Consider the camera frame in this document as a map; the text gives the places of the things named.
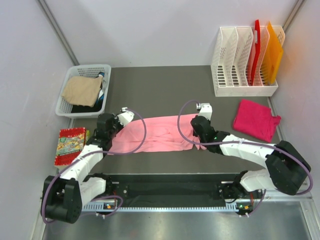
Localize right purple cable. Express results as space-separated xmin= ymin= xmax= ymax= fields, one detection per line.
xmin=176 ymin=100 xmax=314 ymax=195

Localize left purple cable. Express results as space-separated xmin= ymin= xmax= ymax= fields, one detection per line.
xmin=41 ymin=107 xmax=148 ymax=224

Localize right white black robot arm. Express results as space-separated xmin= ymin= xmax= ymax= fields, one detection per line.
xmin=190 ymin=116 xmax=311 ymax=196

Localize folded magenta t shirt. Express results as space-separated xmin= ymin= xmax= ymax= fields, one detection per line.
xmin=232 ymin=99 xmax=282 ymax=143

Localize orange plastic folder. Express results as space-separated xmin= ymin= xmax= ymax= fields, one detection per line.
xmin=261 ymin=21 xmax=284 ymax=85

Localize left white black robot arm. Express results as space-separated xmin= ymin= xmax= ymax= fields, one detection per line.
xmin=40 ymin=113 xmax=125 ymax=224

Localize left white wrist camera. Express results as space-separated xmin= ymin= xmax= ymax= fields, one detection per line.
xmin=116 ymin=107 xmax=135 ymax=127

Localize red colourful book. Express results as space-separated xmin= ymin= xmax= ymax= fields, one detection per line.
xmin=54 ymin=127 xmax=91 ymax=170

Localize beige folded t shirt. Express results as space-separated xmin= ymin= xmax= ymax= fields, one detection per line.
xmin=61 ymin=76 xmax=103 ymax=107

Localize light pink t shirt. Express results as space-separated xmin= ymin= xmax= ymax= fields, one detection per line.
xmin=109 ymin=115 xmax=194 ymax=153

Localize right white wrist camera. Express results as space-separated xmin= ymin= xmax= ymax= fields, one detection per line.
xmin=196 ymin=103 xmax=213 ymax=121

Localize purple cable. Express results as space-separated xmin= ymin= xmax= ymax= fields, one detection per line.
xmin=41 ymin=107 xmax=148 ymax=224
xmin=176 ymin=100 xmax=314 ymax=195

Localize white mesh file organizer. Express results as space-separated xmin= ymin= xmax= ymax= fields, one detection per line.
xmin=210 ymin=26 xmax=278 ymax=97

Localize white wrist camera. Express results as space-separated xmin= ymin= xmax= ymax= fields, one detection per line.
xmin=196 ymin=103 xmax=213 ymax=121
xmin=116 ymin=107 xmax=135 ymax=127

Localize white plastic laundry basket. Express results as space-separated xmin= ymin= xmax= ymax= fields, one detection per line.
xmin=55 ymin=64 xmax=112 ymax=119

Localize red plastic folder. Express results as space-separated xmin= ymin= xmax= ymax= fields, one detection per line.
xmin=250 ymin=19 xmax=261 ymax=85

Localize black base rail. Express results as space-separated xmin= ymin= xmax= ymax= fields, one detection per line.
xmin=84 ymin=173 xmax=266 ymax=208

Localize dark clothes in basket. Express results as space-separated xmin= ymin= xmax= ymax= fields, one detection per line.
xmin=71 ymin=72 xmax=107 ymax=113

